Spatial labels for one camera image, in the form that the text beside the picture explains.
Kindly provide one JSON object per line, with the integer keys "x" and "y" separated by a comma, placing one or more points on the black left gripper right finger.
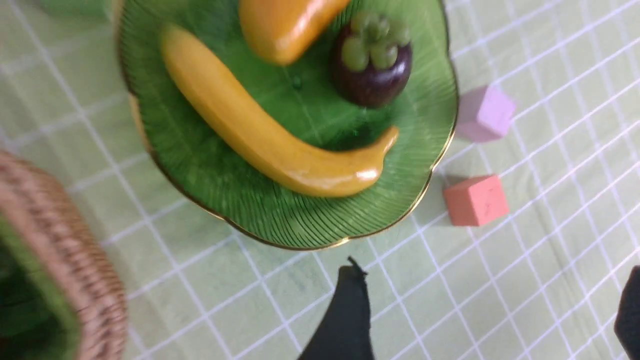
{"x": 627, "y": 320}

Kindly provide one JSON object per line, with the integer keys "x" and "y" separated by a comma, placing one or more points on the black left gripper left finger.
{"x": 344, "y": 333}

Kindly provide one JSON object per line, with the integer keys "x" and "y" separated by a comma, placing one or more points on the yellow banana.
{"x": 217, "y": 96}

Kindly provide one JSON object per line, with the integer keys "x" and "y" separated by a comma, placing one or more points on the purple mangosteen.
{"x": 371, "y": 59}

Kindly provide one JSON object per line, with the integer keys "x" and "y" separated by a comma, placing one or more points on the orange mango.
{"x": 280, "y": 31}

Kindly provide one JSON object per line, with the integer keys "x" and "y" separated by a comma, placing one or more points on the green checked tablecloth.
{"x": 540, "y": 283}

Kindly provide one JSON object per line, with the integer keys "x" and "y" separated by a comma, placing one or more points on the salmon foam cube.
{"x": 476, "y": 201}

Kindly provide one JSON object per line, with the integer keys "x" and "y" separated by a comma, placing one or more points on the green glass leaf plate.
{"x": 302, "y": 98}

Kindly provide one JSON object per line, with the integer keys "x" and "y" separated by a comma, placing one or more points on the pink foam cube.
{"x": 485, "y": 114}

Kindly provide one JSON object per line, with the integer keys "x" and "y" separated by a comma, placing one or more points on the woven rattan basket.
{"x": 61, "y": 298}

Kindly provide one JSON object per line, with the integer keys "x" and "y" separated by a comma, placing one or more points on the green foam cube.
{"x": 83, "y": 9}

